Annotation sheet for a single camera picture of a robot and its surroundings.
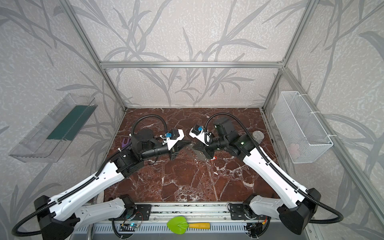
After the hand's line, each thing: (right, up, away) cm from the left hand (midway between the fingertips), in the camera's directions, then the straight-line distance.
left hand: (190, 137), depth 63 cm
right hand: (+2, -2, +5) cm, 6 cm away
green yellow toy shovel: (-6, -41, +6) cm, 42 cm away
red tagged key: (+13, -17, +30) cm, 37 cm away
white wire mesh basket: (+47, 0, -3) cm, 47 cm away
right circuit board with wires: (+31, -46, +9) cm, 56 cm away
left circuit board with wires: (-27, -43, +7) cm, 51 cm away
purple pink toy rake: (-47, -9, +35) cm, 59 cm away
